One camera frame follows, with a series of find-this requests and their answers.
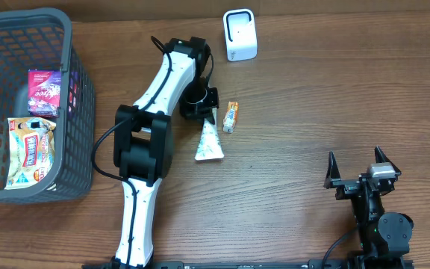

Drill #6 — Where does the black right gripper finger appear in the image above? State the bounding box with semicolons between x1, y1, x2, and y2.
323;151;341;188
374;146;402;176

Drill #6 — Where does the small orange candy pack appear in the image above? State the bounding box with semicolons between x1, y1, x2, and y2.
223;102;239;133

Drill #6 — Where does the white cream tube gold cap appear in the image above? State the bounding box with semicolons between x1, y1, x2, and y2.
194;119;225;161

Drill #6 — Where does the red purple tissue pack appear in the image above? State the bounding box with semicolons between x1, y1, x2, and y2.
28;69;61;118

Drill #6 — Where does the cream snack bag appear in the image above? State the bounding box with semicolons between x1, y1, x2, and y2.
4;117;56;190

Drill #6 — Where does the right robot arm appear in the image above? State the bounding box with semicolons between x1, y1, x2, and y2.
320;146;414;268

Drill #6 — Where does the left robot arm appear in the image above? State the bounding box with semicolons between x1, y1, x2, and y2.
113;37;219;268

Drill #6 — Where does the grey plastic shopping basket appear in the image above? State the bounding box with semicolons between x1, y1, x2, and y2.
0;7;95;204

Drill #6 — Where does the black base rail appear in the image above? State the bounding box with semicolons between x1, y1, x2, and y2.
81;259;415;269

